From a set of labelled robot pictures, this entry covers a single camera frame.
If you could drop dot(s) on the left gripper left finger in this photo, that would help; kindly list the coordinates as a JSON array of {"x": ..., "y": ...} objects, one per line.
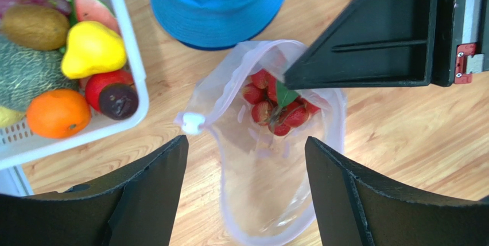
[{"x": 133, "y": 205}]

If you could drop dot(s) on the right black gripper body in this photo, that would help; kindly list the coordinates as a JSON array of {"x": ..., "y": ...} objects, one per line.
[{"x": 461, "y": 42}]

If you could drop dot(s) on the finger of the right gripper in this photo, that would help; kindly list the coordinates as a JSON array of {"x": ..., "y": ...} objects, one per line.
[{"x": 371, "y": 43}]

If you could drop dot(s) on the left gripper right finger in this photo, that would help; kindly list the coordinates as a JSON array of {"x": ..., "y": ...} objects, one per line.
[{"x": 355, "y": 205}]

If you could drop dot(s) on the clear zip top bag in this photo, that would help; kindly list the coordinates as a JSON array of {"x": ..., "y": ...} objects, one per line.
[{"x": 265, "y": 196}]

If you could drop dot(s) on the orange fruit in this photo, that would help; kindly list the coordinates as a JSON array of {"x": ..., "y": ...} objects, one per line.
[{"x": 58, "y": 114}]

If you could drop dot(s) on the red lychee bunch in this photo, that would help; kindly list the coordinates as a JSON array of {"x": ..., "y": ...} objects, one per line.
[{"x": 275, "y": 107}]

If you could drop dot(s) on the yellow pear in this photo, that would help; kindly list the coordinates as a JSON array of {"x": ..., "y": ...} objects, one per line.
[{"x": 92, "y": 48}]

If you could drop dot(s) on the dark mangosteen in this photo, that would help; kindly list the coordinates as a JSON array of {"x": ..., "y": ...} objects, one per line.
[{"x": 118, "y": 101}]

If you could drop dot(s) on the red apple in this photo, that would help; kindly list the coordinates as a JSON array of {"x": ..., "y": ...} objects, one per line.
[{"x": 96, "y": 83}]

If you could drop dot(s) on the white plastic fruit basket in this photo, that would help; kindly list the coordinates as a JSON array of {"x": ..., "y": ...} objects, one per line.
[{"x": 20, "y": 145}]

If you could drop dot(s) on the green netted melon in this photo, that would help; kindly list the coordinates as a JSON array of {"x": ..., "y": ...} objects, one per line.
[{"x": 27, "y": 73}]

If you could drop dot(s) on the blue bucket hat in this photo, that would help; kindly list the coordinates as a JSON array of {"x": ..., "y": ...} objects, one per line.
[{"x": 214, "y": 24}]

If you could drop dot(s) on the watermelon slice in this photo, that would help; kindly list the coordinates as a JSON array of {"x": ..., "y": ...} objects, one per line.
[{"x": 95, "y": 10}]

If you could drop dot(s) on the brown kiwi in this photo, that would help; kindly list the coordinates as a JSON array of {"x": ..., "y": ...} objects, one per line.
[{"x": 35, "y": 27}]

